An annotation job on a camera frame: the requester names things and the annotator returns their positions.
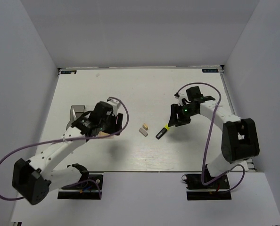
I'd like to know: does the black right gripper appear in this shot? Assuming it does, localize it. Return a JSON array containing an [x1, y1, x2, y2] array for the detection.
[[168, 103, 198, 127]]

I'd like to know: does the yellow cap black highlighter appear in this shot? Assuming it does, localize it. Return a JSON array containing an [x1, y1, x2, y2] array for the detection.
[[156, 125, 170, 140]]

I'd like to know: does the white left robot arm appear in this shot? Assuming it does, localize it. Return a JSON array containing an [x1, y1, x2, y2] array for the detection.
[[12, 97, 125, 205]]

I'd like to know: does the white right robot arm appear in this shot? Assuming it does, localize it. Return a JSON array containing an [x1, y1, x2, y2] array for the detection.
[[167, 86, 260, 188]]

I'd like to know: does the orange plastic container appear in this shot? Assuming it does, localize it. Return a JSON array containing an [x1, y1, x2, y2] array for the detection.
[[100, 113, 124, 137]]

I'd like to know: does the smoky grey plastic container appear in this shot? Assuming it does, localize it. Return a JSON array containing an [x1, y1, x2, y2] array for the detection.
[[66, 105, 85, 129]]

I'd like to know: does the yellow eraser block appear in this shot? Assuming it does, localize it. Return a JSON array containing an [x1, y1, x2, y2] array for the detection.
[[142, 123, 148, 130]]

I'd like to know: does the white eraser block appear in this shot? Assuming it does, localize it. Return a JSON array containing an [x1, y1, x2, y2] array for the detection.
[[139, 128, 148, 137]]

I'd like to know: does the right corner label sticker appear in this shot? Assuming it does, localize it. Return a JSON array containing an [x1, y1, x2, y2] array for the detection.
[[202, 68, 219, 73]]

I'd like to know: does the corner label sticker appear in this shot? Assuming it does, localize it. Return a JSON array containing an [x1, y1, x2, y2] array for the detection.
[[202, 68, 219, 73], [60, 70, 77, 74]]

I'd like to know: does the left corner label sticker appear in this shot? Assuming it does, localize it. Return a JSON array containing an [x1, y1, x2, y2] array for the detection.
[[60, 70, 77, 74]]

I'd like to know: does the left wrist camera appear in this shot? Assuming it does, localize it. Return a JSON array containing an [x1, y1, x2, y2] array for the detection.
[[107, 97, 121, 116]]

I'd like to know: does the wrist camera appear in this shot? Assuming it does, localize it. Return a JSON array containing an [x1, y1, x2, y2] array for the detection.
[[174, 93, 189, 106], [107, 97, 121, 116]]

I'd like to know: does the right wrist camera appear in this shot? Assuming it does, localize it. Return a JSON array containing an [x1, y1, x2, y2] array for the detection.
[[174, 93, 189, 106]]

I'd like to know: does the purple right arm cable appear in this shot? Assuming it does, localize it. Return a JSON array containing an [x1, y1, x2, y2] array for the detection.
[[177, 82, 246, 193]]

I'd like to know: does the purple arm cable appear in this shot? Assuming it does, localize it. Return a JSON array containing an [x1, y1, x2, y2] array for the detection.
[[177, 82, 246, 193], [0, 96, 130, 201]]

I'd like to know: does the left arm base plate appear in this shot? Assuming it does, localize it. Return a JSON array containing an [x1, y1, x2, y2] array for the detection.
[[57, 174, 104, 200]]

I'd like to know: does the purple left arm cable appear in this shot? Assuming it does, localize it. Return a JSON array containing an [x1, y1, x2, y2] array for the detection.
[[0, 96, 130, 201]]

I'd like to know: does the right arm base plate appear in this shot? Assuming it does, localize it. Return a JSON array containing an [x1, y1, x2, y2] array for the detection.
[[181, 173, 232, 201]]

